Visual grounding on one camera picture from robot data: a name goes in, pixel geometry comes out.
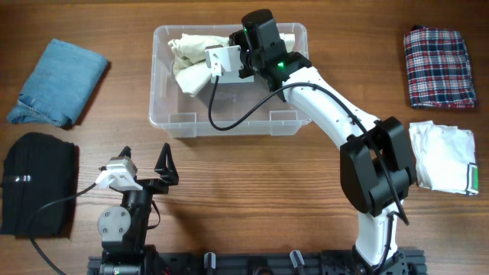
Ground cream cloth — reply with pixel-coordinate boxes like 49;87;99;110
167;32;296;97

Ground black garment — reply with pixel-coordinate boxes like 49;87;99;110
1;132;79;237

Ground plaid flannel cloth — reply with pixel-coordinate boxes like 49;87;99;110
403;25;477;109

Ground white t-shirt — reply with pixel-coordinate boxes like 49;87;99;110
409;121;479;196

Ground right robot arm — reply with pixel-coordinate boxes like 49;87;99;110
229;9;416;274

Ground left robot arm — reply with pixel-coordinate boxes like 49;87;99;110
87;143;179;275

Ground clear plastic storage container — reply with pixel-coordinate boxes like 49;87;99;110
148;24;312;138

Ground folded blue denim jeans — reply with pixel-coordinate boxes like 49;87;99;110
7;39;108;128

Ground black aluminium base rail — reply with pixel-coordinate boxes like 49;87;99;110
86;249;427;275

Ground left black camera cable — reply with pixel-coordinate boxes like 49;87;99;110
27;182;98;275

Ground black camera cable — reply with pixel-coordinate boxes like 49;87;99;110
27;182;98;275
207;74;410;268

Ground right black camera cable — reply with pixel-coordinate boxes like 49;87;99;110
207;74;410;268

